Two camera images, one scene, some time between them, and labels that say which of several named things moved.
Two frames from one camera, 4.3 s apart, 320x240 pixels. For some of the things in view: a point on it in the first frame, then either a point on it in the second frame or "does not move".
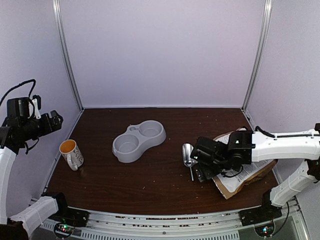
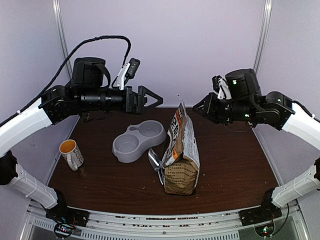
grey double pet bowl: (127, 146) does not move
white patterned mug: (71, 152) does not move
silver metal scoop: (187, 149) → (157, 164)
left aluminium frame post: (60, 31) does not move
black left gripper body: (47, 127) → (129, 108)
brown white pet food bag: (231, 181) → (181, 164)
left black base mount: (65, 214) does not move
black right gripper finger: (202, 173) → (201, 111)
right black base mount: (266, 212) does not move
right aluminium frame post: (260, 55) does not move
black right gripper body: (216, 168) → (220, 113)
